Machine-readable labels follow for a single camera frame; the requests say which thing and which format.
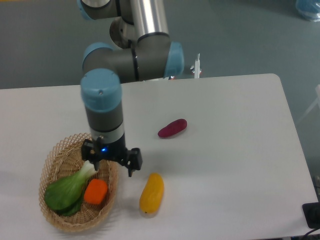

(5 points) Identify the orange toy fruit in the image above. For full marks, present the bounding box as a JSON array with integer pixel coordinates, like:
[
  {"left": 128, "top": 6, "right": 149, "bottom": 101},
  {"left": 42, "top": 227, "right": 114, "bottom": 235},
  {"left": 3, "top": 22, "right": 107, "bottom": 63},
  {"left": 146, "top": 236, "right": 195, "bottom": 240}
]
[{"left": 83, "top": 178, "right": 108, "bottom": 205}]

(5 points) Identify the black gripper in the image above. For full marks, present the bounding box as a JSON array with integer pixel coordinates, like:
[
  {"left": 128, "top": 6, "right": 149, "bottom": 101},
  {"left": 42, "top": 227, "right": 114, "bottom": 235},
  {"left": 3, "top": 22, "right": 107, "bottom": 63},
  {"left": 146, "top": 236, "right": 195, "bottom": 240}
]
[{"left": 80, "top": 134, "right": 143, "bottom": 178}]

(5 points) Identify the black device at table edge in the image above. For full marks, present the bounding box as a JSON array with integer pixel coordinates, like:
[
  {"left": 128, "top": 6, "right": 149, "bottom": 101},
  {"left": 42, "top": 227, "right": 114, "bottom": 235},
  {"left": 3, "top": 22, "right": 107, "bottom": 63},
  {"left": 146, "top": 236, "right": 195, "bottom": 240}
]
[{"left": 302, "top": 202, "right": 320, "bottom": 229}]

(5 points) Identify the purple sweet potato toy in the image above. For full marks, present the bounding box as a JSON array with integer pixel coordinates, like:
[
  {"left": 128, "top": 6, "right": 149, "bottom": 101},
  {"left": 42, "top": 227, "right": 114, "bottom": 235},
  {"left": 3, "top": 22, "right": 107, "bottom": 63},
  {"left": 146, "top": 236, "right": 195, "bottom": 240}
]
[{"left": 157, "top": 118, "right": 188, "bottom": 139}]

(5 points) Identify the green bok choy toy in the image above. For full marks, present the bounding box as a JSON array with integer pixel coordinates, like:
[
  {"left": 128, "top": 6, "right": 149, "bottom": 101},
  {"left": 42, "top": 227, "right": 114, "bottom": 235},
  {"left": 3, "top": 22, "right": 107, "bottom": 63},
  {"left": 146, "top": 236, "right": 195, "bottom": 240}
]
[{"left": 44, "top": 160, "right": 98, "bottom": 217}]

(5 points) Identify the blue plastic bag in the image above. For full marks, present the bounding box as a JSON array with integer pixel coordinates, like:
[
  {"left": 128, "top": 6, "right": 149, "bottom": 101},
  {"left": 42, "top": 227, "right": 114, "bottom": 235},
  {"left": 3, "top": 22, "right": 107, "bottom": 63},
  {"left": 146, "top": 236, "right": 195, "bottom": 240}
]
[{"left": 295, "top": 0, "right": 320, "bottom": 22}]

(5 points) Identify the white chair frame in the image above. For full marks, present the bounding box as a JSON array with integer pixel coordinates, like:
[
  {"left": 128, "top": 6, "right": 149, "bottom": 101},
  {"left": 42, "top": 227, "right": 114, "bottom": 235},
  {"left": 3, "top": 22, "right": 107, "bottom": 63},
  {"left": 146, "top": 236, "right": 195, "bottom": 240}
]
[{"left": 299, "top": 84, "right": 320, "bottom": 122}]

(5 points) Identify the woven wicker basket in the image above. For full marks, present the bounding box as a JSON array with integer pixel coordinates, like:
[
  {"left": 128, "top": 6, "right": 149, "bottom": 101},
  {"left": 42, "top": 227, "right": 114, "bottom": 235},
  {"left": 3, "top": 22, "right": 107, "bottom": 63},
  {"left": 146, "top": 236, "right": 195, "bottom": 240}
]
[{"left": 39, "top": 133, "right": 118, "bottom": 232}]

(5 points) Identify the white stand leg with caster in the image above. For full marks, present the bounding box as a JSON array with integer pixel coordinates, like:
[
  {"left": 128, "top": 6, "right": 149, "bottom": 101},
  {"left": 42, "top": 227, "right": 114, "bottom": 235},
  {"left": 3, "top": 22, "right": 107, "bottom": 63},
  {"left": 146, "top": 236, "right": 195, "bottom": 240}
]
[{"left": 190, "top": 53, "right": 202, "bottom": 79}]

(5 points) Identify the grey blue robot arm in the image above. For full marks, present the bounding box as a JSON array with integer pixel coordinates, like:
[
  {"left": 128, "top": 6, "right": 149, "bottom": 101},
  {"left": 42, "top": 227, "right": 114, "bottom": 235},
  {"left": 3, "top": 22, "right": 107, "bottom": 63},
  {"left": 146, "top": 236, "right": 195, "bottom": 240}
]
[{"left": 77, "top": 0, "right": 185, "bottom": 174}]

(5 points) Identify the yellow mango toy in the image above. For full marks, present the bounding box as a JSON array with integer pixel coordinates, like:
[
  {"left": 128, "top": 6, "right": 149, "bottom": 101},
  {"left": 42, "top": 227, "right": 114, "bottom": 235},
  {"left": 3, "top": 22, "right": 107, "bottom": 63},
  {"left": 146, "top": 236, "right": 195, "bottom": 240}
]
[{"left": 139, "top": 172, "right": 165, "bottom": 214}]

